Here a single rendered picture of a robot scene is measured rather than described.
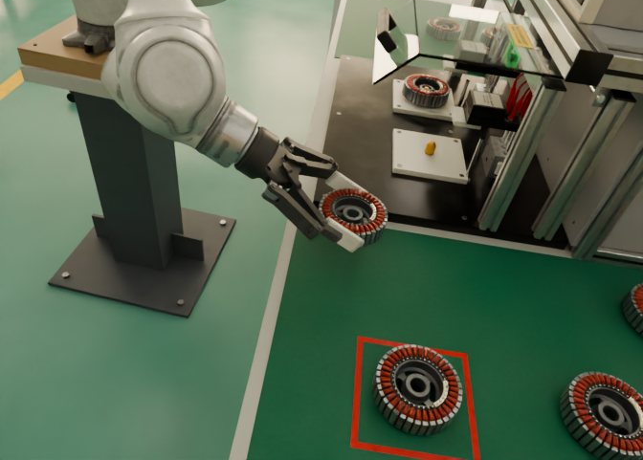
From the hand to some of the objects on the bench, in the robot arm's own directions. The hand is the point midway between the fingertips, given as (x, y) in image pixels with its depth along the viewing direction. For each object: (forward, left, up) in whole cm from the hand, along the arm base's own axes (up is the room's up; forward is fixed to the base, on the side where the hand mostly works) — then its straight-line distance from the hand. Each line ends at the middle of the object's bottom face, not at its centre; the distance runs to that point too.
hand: (351, 214), depth 79 cm
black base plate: (+17, +40, -7) cm, 44 cm away
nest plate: (+16, +52, -4) cm, 55 cm away
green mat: (+38, -25, -8) cm, 46 cm away
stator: (+11, -26, -8) cm, 29 cm away
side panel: (+55, +7, -7) cm, 56 cm away
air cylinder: (+30, +28, -5) cm, 41 cm away
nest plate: (+15, +28, -5) cm, 32 cm away
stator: (+16, +52, -3) cm, 54 cm away
